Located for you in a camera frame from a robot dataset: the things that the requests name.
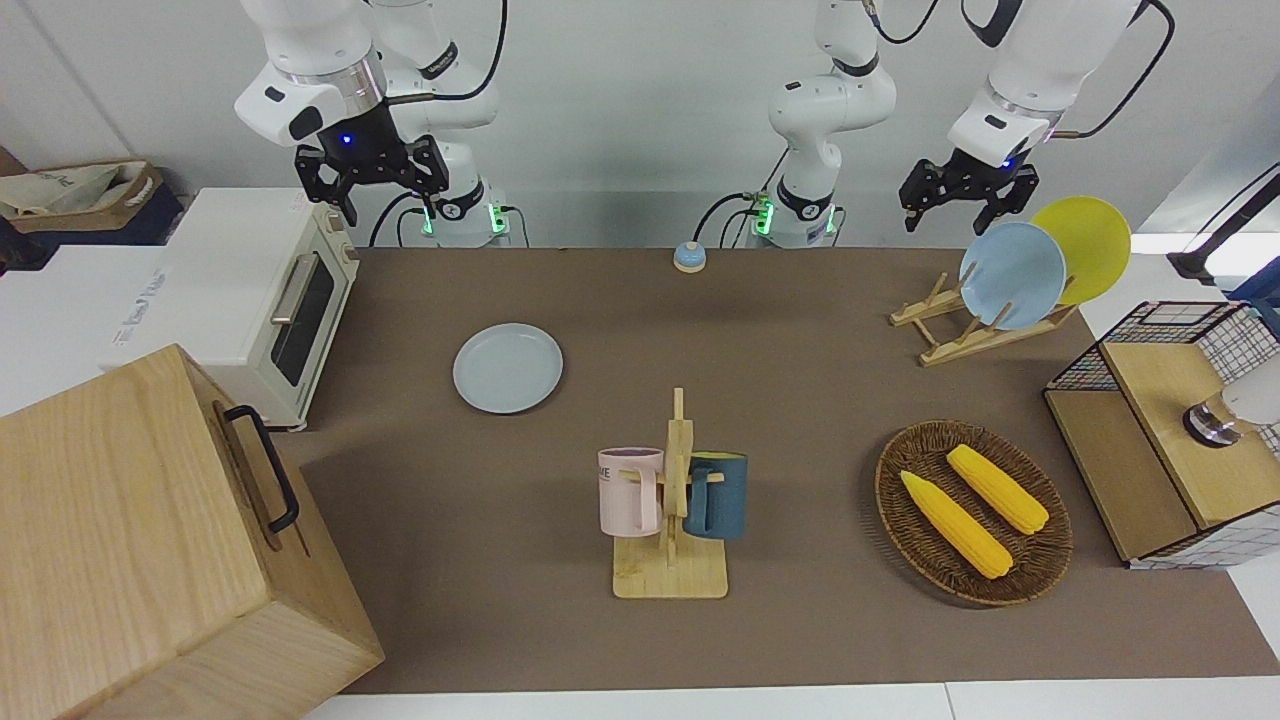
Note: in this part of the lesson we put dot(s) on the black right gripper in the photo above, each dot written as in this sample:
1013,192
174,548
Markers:
365,150

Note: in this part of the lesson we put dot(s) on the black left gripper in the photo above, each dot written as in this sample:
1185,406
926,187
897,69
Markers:
975,178

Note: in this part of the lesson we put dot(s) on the gray round plate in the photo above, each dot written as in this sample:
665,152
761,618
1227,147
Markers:
507,368

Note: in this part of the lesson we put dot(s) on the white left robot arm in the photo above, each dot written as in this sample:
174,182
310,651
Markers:
830,100

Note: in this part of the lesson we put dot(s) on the light blue plate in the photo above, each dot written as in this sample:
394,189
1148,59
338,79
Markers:
1015,275

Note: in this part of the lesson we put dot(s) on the yellow plate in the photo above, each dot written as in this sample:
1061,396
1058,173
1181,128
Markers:
1095,240

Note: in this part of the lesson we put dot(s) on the wooden plate rack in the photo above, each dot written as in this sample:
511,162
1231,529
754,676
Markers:
955,345

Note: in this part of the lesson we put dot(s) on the white toaster oven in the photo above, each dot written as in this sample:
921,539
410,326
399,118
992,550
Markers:
220,290

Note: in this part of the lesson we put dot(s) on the blue service bell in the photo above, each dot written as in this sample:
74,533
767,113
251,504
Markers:
689,258

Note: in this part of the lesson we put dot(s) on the yellow blunt corn cob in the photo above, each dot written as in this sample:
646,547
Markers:
998,488

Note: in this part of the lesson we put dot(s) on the beige canvas storage basket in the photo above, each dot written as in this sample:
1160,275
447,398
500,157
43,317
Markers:
70,195

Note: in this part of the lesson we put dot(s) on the yellow pointed corn cob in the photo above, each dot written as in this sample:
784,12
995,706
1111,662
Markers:
955,523

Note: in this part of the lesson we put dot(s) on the brown wicker tray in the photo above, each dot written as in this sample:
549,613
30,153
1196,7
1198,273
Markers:
905,540

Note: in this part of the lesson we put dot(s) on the dark teal mug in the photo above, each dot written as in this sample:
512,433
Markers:
722,500

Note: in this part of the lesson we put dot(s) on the pink mug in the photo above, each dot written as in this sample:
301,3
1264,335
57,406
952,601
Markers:
625,495

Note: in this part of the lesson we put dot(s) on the wooden drawer cabinet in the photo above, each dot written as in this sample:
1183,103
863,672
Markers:
130,560

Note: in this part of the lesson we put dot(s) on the wooden mug tree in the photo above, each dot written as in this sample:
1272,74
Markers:
670,575

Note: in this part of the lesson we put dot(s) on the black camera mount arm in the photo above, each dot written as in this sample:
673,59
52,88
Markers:
1215,250

